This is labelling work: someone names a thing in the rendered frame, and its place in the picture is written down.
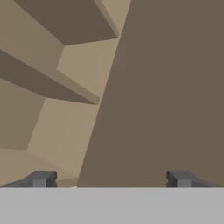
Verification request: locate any brown cabinet side panel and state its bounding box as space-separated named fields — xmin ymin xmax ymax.
xmin=76 ymin=0 xmax=224 ymax=188

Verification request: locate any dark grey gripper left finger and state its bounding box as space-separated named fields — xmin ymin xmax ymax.
xmin=0 ymin=170 xmax=58 ymax=188

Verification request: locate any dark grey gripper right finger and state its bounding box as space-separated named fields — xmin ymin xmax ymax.
xmin=165 ymin=170 xmax=223 ymax=188

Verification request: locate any tan open shelf unit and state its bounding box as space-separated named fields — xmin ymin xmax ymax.
xmin=0 ymin=0 xmax=133 ymax=188

